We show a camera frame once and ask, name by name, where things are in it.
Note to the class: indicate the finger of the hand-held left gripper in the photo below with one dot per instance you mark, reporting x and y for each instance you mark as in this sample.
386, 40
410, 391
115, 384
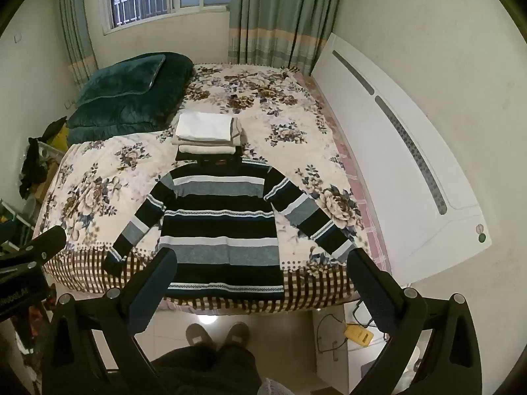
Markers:
47, 242

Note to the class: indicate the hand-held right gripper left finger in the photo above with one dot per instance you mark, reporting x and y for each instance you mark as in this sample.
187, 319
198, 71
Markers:
151, 292

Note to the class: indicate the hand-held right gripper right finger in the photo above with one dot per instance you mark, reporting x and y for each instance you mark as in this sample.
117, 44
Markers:
372, 292

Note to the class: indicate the striped knit sweater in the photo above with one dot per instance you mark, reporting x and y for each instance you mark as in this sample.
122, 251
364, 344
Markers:
222, 222

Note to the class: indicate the person's left shoe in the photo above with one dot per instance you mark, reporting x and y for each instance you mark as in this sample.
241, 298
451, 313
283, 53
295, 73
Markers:
199, 335

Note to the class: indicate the person's shoe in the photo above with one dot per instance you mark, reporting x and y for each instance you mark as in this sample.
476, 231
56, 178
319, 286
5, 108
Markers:
236, 334
199, 335

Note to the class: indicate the white rack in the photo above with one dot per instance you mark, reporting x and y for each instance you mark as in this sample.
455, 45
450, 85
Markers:
51, 154

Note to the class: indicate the person's right shoe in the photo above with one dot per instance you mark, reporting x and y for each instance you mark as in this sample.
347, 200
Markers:
236, 334

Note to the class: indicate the person's dark trousers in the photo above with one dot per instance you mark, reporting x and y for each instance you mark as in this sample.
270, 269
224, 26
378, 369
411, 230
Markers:
206, 370

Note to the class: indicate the dark folded cloth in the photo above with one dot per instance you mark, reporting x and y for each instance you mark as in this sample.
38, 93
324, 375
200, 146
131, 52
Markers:
193, 157

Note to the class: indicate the white wardrobe door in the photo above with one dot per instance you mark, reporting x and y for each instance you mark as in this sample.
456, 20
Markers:
362, 140

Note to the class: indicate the beige folded cloth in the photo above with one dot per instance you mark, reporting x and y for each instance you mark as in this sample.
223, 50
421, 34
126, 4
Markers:
206, 148

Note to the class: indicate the dark green quilt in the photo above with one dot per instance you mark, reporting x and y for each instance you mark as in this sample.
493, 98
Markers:
136, 111

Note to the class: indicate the white folded cloth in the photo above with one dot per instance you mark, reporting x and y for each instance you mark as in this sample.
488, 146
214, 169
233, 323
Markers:
204, 126

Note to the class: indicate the dark green pillow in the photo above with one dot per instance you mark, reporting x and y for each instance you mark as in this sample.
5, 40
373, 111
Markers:
119, 78

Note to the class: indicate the grey-trimmed folded cloth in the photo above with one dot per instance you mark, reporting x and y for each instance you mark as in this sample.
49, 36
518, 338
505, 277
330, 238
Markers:
236, 131

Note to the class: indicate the floral blanket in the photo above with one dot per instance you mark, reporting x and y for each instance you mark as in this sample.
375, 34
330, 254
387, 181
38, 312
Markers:
288, 103

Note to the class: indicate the narrow green curtain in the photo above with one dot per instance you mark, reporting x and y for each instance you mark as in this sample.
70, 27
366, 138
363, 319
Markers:
76, 28

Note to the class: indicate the wide green curtain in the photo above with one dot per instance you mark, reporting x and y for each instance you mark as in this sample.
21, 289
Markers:
284, 16

